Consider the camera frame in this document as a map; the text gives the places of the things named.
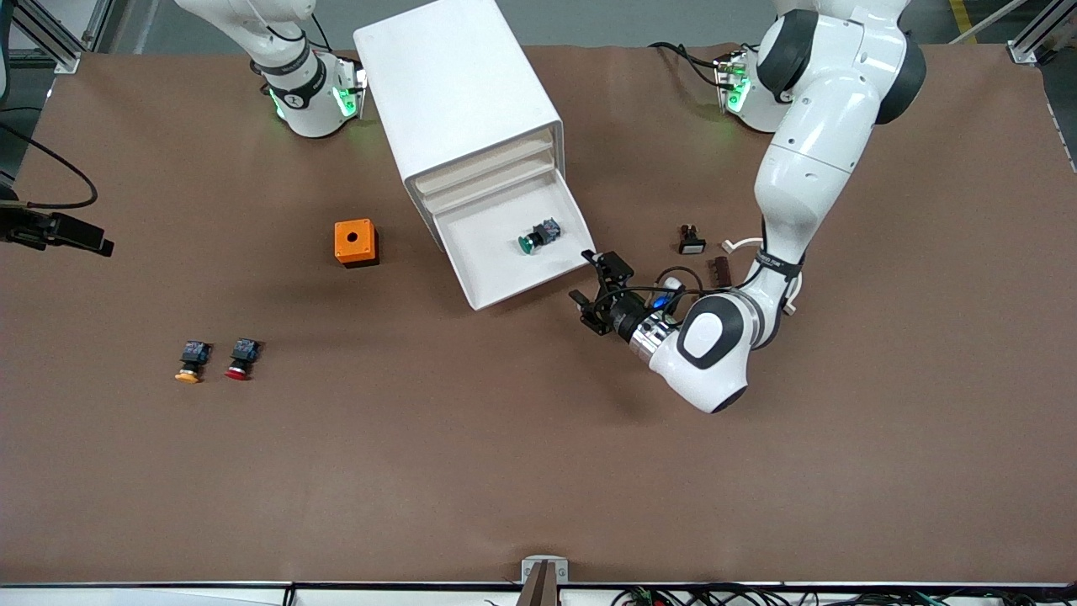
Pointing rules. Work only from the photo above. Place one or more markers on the white drawer cabinet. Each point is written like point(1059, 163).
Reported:
point(454, 93)

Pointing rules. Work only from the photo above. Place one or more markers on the orange button enclosure box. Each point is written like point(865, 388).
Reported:
point(353, 244)

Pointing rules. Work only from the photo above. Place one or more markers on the red push button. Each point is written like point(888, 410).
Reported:
point(241, 358)

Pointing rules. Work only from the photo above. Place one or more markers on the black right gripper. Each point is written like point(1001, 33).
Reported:
point(34, 228)

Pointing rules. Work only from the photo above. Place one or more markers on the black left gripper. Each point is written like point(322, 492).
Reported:
point(623, 317)

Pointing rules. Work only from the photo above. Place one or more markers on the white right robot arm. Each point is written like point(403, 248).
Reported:
point(303, 101)

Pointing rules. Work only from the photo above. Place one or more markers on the aluminium frame profile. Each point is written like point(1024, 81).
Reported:
point(66, 57)
point(1022, 52)

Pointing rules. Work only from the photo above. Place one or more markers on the small black white switch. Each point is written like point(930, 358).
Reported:
point(692, 241)

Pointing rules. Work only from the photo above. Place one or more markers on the yellow push button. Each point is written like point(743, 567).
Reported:
point(192, 360)

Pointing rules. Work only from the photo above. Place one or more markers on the brown table cover sheet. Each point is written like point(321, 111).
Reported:
point(538, 463)

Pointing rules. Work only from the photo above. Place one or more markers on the green push button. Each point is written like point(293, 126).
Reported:
point(538, 236)

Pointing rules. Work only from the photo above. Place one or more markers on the small brown terminal block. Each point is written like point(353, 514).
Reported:
point(722, 271)

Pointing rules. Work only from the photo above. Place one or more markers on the grey metal bracket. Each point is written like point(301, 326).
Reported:
point(544, 571)

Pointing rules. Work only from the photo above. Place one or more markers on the white table edge rail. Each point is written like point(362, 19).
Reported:
point(168, 596)

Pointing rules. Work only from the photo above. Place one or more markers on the white curved plastic clip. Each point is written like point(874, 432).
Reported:
point(740, 244)

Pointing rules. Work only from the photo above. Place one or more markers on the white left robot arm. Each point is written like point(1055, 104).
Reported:
point(808, 168)

